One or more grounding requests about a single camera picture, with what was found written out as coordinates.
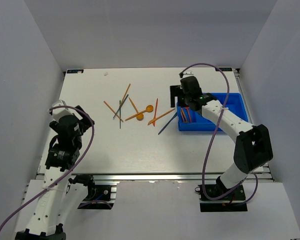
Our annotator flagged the blue plastic knife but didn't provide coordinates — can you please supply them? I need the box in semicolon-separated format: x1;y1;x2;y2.
157;111;178;136

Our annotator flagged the yellow plastic spoon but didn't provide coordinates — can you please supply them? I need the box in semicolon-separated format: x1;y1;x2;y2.
125;105;154;121
128;97;144;121

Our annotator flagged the red plastic knife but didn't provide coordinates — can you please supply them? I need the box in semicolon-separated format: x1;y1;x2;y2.
152;98;159;127

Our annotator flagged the red plastic fork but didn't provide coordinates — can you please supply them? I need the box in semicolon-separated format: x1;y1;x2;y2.
185;107;192;123

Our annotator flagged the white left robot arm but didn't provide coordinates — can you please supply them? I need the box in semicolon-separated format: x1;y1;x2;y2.
15;100;96;240

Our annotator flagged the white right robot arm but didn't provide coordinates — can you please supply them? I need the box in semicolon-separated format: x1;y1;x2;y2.
169;76;273;201

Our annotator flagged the blue divided plastic bin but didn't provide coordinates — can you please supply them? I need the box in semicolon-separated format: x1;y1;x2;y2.
177;92;250;132

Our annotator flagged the yellow chopstick left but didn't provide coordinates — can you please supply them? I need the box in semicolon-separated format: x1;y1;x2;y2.
103;101;124;123

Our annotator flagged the yellow chopstick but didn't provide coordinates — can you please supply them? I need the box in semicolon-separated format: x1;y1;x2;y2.
103;101;124;123
120;83;131;107

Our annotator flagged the black label right corner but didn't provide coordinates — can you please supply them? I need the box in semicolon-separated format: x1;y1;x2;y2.
215;67;233;72

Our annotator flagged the black label corner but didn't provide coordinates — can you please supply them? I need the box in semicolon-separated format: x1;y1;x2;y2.
66;69;84;74
215;67;233;72

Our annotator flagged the yellow chopstick upper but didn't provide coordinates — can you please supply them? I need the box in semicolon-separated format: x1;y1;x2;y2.
120;83;131;107

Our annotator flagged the blue chopstick slanted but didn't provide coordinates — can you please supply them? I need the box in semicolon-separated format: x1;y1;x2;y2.
112;93;129;119

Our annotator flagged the blue chopstick upright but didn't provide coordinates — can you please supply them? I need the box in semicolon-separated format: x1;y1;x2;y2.
119;100;122;129

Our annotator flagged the black label left corner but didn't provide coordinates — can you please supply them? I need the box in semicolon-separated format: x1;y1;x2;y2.
66;69;84;74

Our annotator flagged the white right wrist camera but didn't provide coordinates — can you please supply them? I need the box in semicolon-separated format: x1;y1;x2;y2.
179;71;194;79

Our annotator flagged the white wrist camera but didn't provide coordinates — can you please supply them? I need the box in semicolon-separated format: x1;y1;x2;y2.
179;71;194;79
48;99;72;123

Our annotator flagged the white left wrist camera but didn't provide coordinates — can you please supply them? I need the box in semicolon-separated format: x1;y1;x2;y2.
48;99;72;123

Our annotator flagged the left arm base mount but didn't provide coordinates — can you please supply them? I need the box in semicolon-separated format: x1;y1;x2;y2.
68;174;114;210

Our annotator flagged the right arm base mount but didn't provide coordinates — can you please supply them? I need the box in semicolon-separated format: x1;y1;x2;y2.
195;183;248;213

